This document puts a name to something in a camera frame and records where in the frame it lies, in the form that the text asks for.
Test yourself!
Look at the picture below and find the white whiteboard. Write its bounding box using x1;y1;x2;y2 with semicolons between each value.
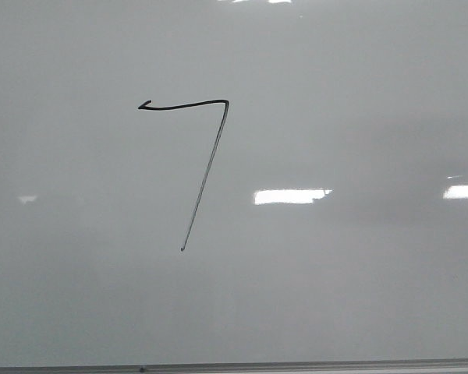
0;1;468;366

